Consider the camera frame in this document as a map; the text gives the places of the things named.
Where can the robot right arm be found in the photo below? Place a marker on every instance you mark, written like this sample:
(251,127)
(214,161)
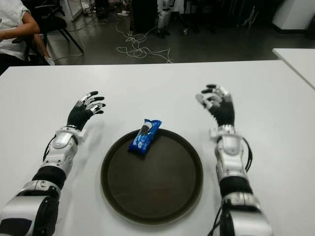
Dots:
(229,147)

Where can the black office chair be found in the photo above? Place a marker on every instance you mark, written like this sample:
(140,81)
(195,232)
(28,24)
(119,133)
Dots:
(53,23)

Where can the silver humanoid robot legs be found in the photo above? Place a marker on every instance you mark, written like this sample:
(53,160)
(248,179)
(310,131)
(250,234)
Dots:
(163,17)

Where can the white power strip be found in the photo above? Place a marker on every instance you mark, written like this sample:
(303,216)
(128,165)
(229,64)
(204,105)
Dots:
(123,14)

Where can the round brown tray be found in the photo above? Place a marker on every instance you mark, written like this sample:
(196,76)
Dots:
(152,186)

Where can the blue Oreo cookie pack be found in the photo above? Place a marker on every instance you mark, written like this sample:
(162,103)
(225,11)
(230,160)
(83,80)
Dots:
(145,140)

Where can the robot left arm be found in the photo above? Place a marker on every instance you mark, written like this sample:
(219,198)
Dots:
(60,142)

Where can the white side table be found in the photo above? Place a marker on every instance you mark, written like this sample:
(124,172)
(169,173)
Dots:
(300,61)

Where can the black chair with armrest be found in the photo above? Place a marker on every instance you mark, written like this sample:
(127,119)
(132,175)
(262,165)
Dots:
(19,40)

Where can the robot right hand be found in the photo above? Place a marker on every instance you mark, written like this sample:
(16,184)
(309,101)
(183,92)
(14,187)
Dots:
(225,111)

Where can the white cabinet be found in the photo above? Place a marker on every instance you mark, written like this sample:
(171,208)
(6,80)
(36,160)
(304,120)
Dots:
(73,9)

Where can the white pedestal block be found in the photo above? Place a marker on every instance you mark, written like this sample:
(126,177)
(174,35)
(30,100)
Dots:
(292,14)

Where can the black floor cabinet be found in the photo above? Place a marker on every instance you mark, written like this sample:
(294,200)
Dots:
(145,14)

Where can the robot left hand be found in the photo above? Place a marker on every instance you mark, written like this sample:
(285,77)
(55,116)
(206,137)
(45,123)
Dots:
(78,116)

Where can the seated person in white shirt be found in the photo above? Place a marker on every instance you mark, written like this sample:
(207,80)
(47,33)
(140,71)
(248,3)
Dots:
(12,14)

